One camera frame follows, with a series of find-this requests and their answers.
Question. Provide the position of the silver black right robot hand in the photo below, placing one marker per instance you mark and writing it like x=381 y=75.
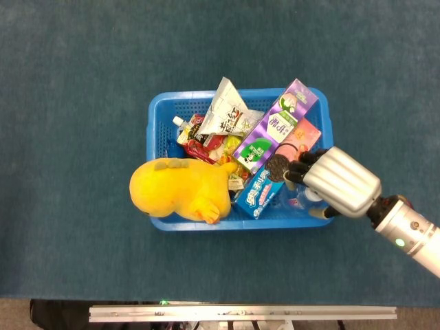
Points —
x=343 y=182

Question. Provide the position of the clear water bottle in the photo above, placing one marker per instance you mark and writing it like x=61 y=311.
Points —
x=299 y=200

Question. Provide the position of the pink and blue cookie box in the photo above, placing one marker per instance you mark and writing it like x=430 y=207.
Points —
x=258 y=196

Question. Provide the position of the purple and green snack box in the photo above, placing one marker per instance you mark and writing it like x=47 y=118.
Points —
x=271 y=130

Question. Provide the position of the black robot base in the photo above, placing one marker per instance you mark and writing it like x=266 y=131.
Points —
x=58 y=314

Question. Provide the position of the green orange snack bag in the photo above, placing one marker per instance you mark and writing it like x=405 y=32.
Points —
x=233 y=141

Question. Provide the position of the white snack bag black calligraphy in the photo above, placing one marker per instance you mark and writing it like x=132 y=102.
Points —
x=223 y=113

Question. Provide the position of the red jelly pouch white spout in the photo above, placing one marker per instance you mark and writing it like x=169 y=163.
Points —
x=197 y=148

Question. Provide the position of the blue plastic perforated basket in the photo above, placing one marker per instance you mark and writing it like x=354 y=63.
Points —
x=192 y=225

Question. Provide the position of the yellow plush dinosaur toy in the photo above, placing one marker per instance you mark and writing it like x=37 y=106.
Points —
x=172 y=189

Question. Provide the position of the teal table cloth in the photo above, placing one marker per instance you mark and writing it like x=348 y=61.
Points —
x=68 y=172

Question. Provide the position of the aluminium profile rail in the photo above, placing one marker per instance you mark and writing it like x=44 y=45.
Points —
x=240 y=313

